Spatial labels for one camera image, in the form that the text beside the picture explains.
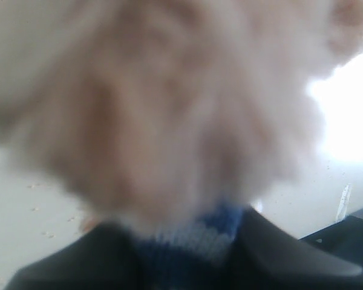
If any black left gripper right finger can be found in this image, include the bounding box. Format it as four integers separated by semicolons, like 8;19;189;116
229;209;363;289

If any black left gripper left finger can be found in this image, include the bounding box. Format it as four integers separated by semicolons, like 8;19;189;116
6;224;156;290

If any teddy bear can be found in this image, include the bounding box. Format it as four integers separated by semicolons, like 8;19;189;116
0;1;363;265

